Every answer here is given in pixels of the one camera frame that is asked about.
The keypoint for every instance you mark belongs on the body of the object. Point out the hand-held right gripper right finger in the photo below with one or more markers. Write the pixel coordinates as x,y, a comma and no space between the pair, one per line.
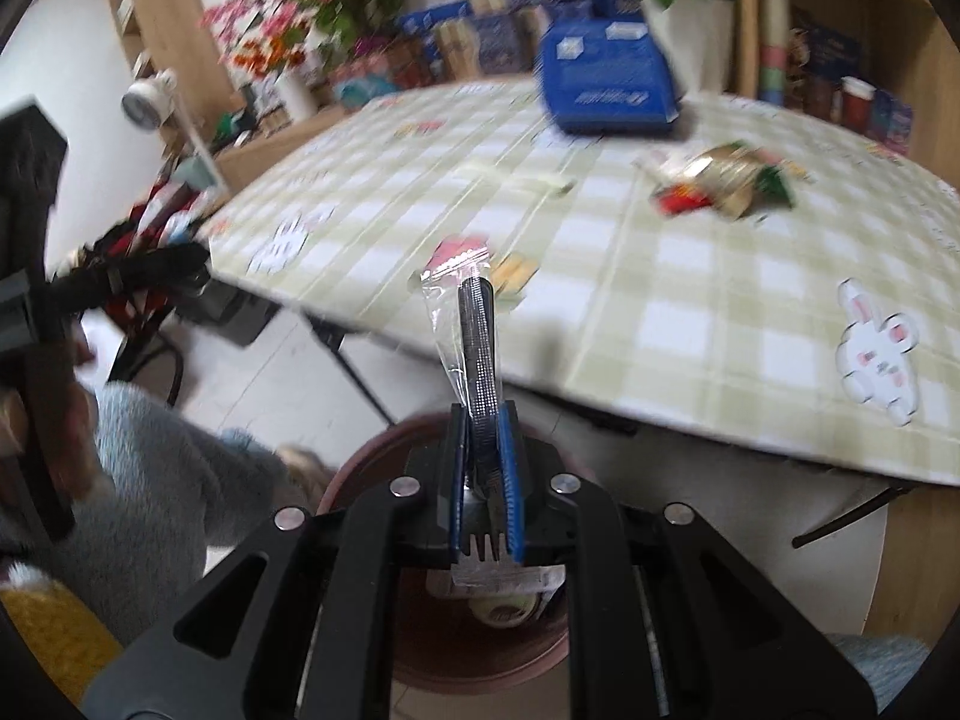
514,495

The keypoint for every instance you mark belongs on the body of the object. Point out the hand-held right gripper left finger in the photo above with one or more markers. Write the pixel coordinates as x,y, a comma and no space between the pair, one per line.
459,495

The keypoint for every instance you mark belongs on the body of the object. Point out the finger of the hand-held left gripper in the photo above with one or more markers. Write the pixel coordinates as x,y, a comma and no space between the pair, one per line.
135,274

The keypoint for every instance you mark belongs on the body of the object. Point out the brown pink-rimmed waste bin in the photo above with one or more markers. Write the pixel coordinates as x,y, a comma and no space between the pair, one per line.
375,457

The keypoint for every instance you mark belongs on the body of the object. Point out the cream round lid green label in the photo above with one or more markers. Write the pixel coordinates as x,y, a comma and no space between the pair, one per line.
502,610

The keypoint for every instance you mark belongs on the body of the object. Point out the black plastic fork clear wrapper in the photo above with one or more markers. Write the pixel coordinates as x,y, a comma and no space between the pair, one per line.
480,345

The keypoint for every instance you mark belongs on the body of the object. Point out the red snack wrapper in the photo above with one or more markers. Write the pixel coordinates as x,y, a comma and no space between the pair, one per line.
682,199

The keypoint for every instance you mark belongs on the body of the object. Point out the gold foil snack wrapper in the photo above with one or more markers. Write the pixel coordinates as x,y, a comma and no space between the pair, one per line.
724,176

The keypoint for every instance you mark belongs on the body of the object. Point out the person's left hand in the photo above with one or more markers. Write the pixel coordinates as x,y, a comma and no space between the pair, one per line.
75,420

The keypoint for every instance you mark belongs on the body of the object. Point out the dark grey box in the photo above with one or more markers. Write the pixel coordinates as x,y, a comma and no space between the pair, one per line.
225,315

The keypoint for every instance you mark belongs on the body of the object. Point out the small white desk fan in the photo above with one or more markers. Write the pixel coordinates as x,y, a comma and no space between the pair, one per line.
142,101

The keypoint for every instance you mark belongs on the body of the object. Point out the brown fuzzy slipper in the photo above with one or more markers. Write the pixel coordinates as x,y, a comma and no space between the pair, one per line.
304,469

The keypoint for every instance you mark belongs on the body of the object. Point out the low wooden sideboard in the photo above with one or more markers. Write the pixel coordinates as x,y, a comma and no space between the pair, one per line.
255,161

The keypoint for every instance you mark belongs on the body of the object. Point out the row of small bottles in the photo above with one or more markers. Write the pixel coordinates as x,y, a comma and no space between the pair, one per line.
270,116

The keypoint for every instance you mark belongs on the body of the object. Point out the grey fuzzy cloth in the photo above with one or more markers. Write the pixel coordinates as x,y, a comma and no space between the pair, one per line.
165,480

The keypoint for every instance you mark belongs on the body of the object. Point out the wooden bookshelf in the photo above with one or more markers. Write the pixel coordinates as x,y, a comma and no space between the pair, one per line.
172,15

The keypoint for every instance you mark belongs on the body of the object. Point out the green plaid bunny tablecloth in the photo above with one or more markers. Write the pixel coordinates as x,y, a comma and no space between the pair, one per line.
675,330

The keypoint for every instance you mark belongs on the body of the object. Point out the white cylindrical vase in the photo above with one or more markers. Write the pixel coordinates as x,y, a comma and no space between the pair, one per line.
296,94

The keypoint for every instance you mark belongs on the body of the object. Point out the orange flowers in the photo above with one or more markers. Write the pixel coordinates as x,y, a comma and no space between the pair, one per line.
270,56

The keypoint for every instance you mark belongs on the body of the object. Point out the teal plastic bowls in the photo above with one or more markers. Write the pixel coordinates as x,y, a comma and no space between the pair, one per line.
360,91

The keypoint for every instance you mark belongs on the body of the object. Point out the variegated green leaf plant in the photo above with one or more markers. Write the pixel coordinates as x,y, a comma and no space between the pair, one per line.
352,15

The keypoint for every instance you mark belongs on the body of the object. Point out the yellow fuzzy cushion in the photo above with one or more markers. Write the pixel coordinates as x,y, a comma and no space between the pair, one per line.
45,630

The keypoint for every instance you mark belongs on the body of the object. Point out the blue cardboard box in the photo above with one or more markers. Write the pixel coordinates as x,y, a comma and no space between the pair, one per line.
607,82

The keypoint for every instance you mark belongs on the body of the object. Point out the stack of blue gift boxes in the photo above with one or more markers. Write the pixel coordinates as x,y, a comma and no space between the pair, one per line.
487,37

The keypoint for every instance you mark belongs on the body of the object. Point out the white faceted vase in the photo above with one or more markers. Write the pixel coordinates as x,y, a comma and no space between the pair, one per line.
697,45

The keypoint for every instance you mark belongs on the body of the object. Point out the dark glass jar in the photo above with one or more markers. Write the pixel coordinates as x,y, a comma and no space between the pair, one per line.
823,101

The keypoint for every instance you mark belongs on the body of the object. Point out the stack of pastel cups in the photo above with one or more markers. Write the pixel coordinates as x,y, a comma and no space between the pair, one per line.
774,52

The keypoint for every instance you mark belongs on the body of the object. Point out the red jar white lid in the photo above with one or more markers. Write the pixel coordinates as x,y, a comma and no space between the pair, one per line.
856,105

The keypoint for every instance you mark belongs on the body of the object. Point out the purple blue small box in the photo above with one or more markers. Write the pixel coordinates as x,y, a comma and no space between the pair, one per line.
892,116

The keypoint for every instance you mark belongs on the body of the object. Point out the dark blue printed box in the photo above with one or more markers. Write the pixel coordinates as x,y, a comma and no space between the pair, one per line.
825,52

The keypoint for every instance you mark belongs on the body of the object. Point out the wooden shelf unit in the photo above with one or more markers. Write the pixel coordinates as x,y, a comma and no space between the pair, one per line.
915,30

